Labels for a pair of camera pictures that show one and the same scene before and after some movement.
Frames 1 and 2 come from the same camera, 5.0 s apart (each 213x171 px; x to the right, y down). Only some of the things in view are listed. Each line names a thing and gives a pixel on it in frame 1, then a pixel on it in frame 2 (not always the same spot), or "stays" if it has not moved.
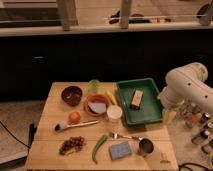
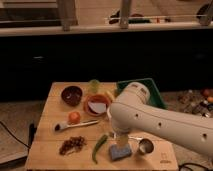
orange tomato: [74, 118] stays
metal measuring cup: [145, 147] stays
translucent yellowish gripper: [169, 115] to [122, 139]
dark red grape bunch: [75, 143] stays
